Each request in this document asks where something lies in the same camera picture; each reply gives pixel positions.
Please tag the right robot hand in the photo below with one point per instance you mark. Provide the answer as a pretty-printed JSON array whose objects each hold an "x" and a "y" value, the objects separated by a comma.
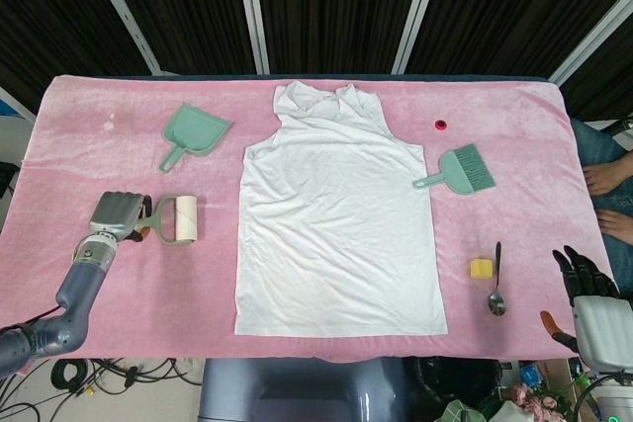
[{"x": 601, "y": 323}]

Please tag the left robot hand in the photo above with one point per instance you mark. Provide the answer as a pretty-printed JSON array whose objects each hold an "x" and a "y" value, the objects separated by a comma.
[{"x": 116, "y": 212}]

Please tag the lint roller with green handle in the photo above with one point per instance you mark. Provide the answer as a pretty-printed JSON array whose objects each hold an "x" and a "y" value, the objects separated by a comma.
[{"x": 185, "y": 217}]

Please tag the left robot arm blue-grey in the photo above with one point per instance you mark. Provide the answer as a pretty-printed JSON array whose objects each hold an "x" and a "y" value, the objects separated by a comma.
[{"x": 79, "y": 288}]

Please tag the green hand brush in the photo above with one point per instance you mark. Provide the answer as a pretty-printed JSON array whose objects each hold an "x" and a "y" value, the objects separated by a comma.
[{"x": 457, "y": 175}]

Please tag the pink plush blanket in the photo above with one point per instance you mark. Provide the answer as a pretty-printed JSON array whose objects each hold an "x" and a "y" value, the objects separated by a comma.
[{"x": 123, "y": 303}]

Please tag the pink artificial flowers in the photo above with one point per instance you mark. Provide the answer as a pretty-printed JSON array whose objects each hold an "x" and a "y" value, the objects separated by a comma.
[{"x": 531, "y": 397}]

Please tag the green plastic dustpan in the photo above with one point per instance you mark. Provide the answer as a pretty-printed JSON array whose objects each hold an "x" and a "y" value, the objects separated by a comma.
[{"x": 195, "y": 130}]

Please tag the yellow sponge block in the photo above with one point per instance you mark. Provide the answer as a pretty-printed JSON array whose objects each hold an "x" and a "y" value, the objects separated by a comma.
[{"x": 481, "y": 269}]

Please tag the white and blue panel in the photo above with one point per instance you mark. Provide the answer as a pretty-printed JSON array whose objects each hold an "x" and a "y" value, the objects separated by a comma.
[{"x": 12, "y": 103}]

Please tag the black waste bin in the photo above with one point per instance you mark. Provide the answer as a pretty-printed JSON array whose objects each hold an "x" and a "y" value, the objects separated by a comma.
[{"x": 455, "y": 382}]

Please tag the seated person in jeans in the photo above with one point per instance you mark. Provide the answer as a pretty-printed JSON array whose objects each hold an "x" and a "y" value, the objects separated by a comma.
[{"x": 598, "y": 145}]

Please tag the white sleeveless shirt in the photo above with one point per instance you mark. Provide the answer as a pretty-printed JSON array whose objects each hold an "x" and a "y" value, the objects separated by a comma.
[{"x": 341, "y": 219}]

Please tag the small red round cap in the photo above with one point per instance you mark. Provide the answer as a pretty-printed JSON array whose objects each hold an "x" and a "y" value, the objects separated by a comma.
[{"x": 440, "y": 124}]

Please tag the blue-grey robot torso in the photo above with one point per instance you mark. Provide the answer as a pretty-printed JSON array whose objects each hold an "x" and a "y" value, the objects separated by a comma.
[{"x": 297, "y": 392}]

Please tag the black pleated curtain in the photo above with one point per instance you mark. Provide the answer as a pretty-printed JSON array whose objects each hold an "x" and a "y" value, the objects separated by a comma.
[{"x": 336, "y": 7}]

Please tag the white frame post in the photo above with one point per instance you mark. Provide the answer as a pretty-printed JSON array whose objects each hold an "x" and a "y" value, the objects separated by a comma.
[
  {"x": 593, "y": 36},
  {"x": 418, "y": 12},
  {"x": 123, "y": 12},
  {"x": 252, "y": 12}
]

